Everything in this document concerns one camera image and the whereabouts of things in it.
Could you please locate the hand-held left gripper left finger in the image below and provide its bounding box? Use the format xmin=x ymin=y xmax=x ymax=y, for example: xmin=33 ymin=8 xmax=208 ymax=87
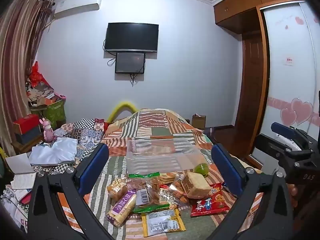
xmin=26 ymin=142 xmax=115 ymax=240

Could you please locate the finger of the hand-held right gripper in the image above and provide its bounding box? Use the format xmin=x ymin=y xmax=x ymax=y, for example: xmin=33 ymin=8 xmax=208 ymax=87
xmin=271 ymin=122 xmax=310 ymax=151
xmin=254 ymin=133 xmax=290 ymax=170

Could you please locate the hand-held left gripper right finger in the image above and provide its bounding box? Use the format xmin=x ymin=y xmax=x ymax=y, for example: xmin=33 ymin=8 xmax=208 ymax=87
xmin=206 ymin=144 xmax=294 ymax=240

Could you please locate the green round plastic cup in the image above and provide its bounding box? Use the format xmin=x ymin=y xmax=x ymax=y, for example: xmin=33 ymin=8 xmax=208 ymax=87
xmin=194 ymin=163 xmax=210 ymax=178

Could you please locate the red chips packet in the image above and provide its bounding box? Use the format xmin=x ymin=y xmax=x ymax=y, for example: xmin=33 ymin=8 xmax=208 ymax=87
xmin=190 ymin=182 xmax=230 ymax=218

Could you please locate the purple label rice cracker packet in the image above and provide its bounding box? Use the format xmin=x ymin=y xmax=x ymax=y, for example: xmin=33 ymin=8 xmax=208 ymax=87
xmin=106 ymin=189 xmax=137 ymax=228

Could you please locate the orange fried snack packet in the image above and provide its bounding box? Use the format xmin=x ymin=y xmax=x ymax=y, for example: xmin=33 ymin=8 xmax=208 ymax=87
xmin=159 ymin=180 xmax=188 ymax=205

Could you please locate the green edged clear snack packet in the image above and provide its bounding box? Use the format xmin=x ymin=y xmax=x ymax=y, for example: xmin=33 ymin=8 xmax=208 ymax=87
xmin=128 ymin=172 xmax=171 ymax=213

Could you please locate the clear plastic container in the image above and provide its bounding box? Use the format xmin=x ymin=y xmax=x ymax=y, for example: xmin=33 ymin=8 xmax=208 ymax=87
xmin=126 ymin=139 xmax=209 ymax=175

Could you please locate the yellow snack packet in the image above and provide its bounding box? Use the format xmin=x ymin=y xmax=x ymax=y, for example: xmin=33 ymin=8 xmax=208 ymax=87
xmin=141 ymin=209 xmax=187 ymax=238

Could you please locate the person's right hand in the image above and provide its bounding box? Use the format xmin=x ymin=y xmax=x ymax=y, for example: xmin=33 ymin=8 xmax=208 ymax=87
xmin=286 ymin=183 xmax=299 ymax=205

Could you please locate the small bread packet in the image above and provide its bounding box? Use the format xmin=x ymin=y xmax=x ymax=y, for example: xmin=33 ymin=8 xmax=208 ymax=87
xmin=107 ymin=177 xmax=128 ymax=201

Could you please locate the sliced cake packet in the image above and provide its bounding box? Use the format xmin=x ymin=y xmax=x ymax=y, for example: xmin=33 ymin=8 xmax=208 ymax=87
xmin=180 ymin=171 xmax=212 ymax=200

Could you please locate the checkered quilt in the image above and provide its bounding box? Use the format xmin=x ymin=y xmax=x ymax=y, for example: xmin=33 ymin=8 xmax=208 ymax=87
xmin=30 ymin=118 xmax=106 ymax=175

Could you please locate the white cloth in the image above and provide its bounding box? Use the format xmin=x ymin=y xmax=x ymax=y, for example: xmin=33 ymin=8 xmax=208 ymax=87
xmin=29 ymin=137 xmax=78 ymax=167

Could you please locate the white sliding wardrobe door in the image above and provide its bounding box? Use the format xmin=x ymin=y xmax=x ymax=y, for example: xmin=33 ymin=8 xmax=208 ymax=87
xmin=251 ymin=1 xmax=320 ymax=164

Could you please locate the brown cardboard box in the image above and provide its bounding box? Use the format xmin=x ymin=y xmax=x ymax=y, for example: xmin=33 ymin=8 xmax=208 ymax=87
xmin=192 ymin=114 xmax=207 ymax=130

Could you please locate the biscuit packet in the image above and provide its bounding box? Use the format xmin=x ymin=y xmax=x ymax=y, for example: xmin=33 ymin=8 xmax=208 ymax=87
xmin=159 ymin=172 xmax=181 ymax=184

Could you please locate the wooden door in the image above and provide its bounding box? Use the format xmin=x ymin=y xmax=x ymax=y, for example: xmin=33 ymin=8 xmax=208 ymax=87
xmin=235 ymin=34 xmax=265 ymax=143

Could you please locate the pink toy rabbit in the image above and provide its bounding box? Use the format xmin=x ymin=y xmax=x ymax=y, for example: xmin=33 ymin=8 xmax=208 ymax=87
xmin=39 ymin=117 xmax=58 ymax=142

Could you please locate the green cardboard box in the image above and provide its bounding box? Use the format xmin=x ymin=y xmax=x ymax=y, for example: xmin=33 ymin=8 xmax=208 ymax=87
xmin=46 ymin=100 xmax=67 ymax=128

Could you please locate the yellow foam tube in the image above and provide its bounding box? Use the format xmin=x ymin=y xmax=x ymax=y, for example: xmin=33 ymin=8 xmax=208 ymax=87
xmin=107 ymin=101 xmax=139 ymax=123

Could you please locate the dark grey box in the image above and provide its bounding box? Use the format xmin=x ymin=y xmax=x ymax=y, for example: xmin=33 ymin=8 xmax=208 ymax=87
xmin=15 ymin=126 xmax=42 ymax=146

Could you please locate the white notebook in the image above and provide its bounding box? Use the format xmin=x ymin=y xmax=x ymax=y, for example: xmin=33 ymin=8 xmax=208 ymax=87
xmin=5 ymin=152 xmax=38 ymax=190

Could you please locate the red box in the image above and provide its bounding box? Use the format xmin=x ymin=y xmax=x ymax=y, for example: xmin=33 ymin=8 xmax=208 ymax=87
xmin=13 ymin=114 xmax=41 ymax=135

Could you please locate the pile of papers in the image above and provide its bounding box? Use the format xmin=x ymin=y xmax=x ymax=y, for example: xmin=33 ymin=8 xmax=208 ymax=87
xmin=26 ymin=80 xmax=60 ymax=108

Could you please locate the red plastic bag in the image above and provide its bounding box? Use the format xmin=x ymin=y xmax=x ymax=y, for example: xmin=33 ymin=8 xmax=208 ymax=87
xmin=29 ymin=61 xmax=52 ymax=87

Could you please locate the small black monitor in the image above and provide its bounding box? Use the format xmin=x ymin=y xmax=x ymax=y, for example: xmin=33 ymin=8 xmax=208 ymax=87
xmin=115 ymin=52 xmax=146 ymax=74

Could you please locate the striped curtain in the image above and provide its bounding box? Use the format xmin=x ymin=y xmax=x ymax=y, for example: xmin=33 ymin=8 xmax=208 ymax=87
xmin=0 ymin=0 xmax=55 ymax=157

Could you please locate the wooden wardrobe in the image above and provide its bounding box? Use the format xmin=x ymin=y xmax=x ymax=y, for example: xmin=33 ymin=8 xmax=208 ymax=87
xmin=214 ymin=0 xmax=310 ymax=165

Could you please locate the white air conditioner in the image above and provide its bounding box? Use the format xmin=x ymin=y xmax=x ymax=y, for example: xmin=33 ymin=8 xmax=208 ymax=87
xmin=54 ymin=0 xmax=103 ymax=14

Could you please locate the wall mounted television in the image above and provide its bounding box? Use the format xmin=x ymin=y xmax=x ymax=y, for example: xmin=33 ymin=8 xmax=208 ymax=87
xmin=104 ymin=22 xmax=159 ymax=53

